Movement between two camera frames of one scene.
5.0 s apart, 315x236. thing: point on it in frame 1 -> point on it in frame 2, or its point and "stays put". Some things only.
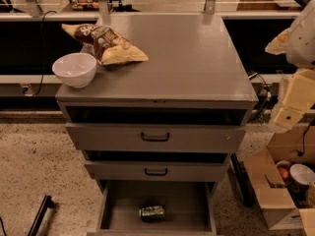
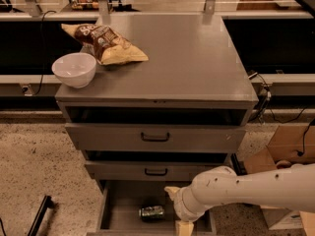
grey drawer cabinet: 160,133 stays put
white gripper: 302,43 -> 180,203
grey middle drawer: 157,171 stays put
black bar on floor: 47,203 stays put
